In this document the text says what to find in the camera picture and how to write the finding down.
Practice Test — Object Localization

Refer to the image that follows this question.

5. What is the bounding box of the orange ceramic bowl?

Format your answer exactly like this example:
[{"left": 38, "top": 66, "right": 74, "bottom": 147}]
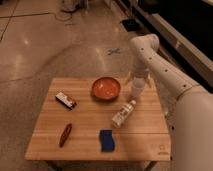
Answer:
[{"left": 91, "top": 77, "right": 121, "bottom": 100}]

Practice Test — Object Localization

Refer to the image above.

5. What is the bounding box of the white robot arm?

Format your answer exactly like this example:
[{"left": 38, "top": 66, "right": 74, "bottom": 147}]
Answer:
[{"left": 130, "top": 34, "right": 213, "bottom": 171}]

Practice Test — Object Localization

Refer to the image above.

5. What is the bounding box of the clear plastic bottle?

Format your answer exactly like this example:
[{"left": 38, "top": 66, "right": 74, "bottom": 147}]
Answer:
[{"left": 112, "top": 100, "right": 136, "bottom": 128}]

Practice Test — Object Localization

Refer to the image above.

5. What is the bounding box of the black floor mat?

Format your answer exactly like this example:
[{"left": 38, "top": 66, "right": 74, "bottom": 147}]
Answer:
[{"left": 121, "top": 19, "right": 140, "bottom": 32}]

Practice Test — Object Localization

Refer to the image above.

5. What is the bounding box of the blue sponge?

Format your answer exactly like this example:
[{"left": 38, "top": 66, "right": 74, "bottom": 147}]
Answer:
[{"left": 99, "top": 130, "right": 115, "bottom": 152}]

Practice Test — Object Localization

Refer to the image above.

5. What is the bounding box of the wooden table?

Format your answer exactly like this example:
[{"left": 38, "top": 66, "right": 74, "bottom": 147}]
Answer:
[{"left": 25, "top": 78, "right": 171, "bottom": 161}]

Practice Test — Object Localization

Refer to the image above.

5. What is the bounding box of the small red white box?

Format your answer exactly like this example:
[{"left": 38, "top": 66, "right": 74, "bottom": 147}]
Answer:
[{"left": 55, "top": 92, "right": 77, "bottom": 109}]

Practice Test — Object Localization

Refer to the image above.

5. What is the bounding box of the long white wall bench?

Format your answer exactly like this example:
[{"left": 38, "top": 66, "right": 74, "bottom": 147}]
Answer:
[{"left": 114, "top": 0, "right": 213, "bottom": 88}]

